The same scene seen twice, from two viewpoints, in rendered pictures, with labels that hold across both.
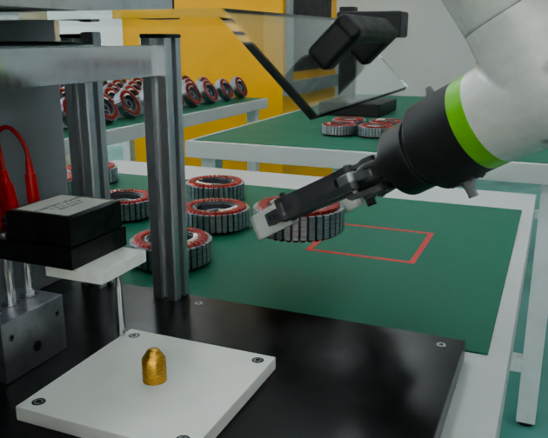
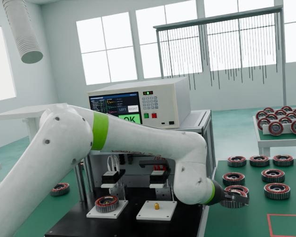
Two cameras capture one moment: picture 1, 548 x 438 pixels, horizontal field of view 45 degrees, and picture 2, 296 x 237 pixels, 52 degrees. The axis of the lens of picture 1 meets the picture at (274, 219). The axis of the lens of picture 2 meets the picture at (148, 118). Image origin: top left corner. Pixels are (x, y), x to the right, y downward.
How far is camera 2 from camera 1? 1.27 m
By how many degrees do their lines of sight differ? 83
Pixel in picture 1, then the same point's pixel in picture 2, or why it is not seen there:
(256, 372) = (162, 217)
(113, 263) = (153, 185)
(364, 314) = (216, 231)
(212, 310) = (196, 208)
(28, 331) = (161, 191)
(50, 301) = (166, 188)
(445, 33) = not seen: outside the picture
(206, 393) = (153, 214)
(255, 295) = (219, 213)
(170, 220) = not seen: hidden behind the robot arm
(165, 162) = not seen: hidden behind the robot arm
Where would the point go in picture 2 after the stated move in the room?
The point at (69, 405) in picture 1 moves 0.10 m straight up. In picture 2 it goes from (147, 204) to (144, 184)
